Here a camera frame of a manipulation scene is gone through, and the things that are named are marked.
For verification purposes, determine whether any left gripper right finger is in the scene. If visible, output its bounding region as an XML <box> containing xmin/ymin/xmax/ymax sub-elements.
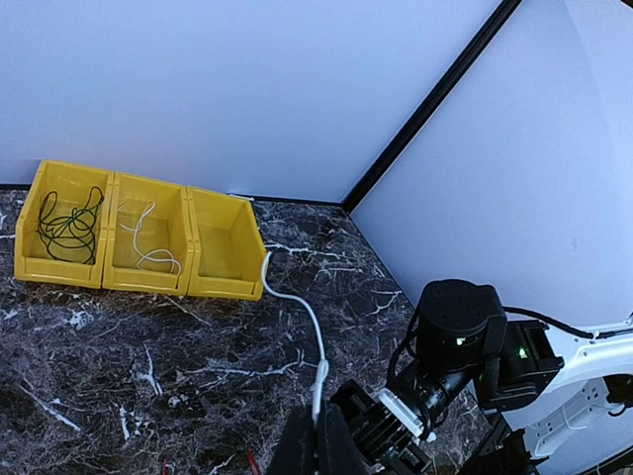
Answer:
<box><xmin>316</xmin><ymin>403</ymin><xmax>367</xmax><ymax>475</ymax></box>

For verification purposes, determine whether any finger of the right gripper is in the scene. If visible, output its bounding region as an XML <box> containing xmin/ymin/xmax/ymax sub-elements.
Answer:
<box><xmin>330</xmin><ymin>380</ymin><xmax>430</xmax><ymax>474</ymax></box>

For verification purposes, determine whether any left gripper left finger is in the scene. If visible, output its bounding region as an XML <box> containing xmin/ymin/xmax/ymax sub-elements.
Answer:
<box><xmin>266</xmin><ymin>407</ymin><xmax>316</xmax><ymax>475</ymax></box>

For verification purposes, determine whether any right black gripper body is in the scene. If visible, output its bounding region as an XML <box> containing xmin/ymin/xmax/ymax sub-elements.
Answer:
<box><xmin>390</xmin><ymin>365</ymin><xmax>468</xmax><ymax>430</ymax></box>

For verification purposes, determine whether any white wire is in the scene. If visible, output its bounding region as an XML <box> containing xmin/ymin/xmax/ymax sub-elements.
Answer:
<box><xmin>260</xmin><ymin>251</ymin><xmax>331</xmax><ymax>431</ymax></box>
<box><xmin>117</xmin><ymin>200</ymin><xmax>183</xmax><ymax>276</ymax></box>

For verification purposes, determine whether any red wire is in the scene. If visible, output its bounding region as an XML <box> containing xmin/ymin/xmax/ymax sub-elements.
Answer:
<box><xmin>161</xmin><ymin>444</ymin><xmax>263</xmax><ymax>475</ymax></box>

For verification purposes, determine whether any green wire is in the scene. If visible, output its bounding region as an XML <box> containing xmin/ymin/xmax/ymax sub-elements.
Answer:
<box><xmin>38</xmin><ymin>207</ymin><xmax>98</xmax><ymax>248</ymax></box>

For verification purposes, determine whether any black wire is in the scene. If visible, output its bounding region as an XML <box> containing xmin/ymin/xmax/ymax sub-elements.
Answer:
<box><xmin>37</xmin><ymin>186</ymin><xmax>105</xmax><ymax>266</ymax></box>

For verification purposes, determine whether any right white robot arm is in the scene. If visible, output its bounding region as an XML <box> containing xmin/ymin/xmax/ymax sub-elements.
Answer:
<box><xmin>331</xmin><ymin>307</ymin><xmax>632</xmax><ymax>474</ymax></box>

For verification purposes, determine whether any right yellow plastic bin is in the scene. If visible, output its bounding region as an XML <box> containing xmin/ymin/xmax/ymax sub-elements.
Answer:
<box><xmin>187</xmin><ymin>187</ymin><xmax>266</xmax><ymax>301</ymax></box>

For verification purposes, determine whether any yellow plastic bin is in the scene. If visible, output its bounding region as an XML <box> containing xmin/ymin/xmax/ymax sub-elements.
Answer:
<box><xmin>14</xmin><ymin>160</ymin><xmax>115</xmax><ymax>288</ymax></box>
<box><xmin>187</xmin><ymin>187</ymin><xmax>266</xmax><ymax>301</ymax></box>
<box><xmin>103</xmin><ymin>172</ymin><xmax>194</xmax><ymax>295</ymax></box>

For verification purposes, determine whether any middle yellow plastic bin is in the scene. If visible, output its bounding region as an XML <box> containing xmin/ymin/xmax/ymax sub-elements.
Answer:
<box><xmin>103</xmin><ymin>172</ymin><xmax>194</xmax><ymax>295</ymax></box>

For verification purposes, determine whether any left yellow plastic bin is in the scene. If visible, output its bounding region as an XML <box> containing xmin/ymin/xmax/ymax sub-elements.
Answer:
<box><xmin>14</xmin><ymin>160</ymin><xmax>115</xmax><ymax>288</ymax></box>

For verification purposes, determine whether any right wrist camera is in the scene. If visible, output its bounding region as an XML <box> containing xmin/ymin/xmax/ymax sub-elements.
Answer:
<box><xmin>416</xmin><ymin>279</ymin><xmax>507</xmax><ymax>394</ymax></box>

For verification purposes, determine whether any right black frame post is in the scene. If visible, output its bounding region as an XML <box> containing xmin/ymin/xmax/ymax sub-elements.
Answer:
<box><xmin>341</xmin><ymin>0</ymin><xmax>522</xmax><ymax>214</ymax></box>

